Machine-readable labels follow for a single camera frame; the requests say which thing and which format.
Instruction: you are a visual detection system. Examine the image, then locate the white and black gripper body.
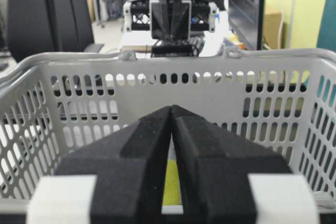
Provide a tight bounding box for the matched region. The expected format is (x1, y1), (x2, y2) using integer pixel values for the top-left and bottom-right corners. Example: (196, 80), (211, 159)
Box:
(123, 0), (217, 33)

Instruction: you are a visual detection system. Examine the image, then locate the black office chair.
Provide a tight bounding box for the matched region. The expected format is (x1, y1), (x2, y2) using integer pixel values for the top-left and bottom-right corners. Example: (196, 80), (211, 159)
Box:
(6, 0), (103, 62)

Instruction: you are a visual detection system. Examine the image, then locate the grey plastic shopping basket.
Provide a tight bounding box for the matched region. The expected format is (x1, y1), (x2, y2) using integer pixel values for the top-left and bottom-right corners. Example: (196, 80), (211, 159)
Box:
(1, 48), (335, 222)

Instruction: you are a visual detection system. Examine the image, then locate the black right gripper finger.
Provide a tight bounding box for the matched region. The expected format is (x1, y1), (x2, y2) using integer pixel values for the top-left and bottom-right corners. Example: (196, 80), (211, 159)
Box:
(27, 105), (173, 224)
(170, 105), (321, 224)

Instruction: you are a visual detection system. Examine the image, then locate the dark computer monitor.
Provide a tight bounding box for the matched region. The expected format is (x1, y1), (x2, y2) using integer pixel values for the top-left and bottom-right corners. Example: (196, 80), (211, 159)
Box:
(228, 0), (265, 50)

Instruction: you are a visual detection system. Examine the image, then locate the yellow cloth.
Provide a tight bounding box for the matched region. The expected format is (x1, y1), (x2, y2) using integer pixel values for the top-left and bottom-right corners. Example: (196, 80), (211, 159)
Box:
(163, 159), (182, 206)

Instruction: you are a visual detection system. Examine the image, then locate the cardboard box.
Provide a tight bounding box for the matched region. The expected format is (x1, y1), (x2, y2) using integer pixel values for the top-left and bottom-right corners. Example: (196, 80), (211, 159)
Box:
(263, 9), (282, 49)

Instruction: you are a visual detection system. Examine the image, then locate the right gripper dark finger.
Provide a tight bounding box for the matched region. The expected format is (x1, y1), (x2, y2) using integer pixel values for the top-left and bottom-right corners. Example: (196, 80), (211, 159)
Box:
(170, 1), (190, 39)
(151, 0), (170, 38)

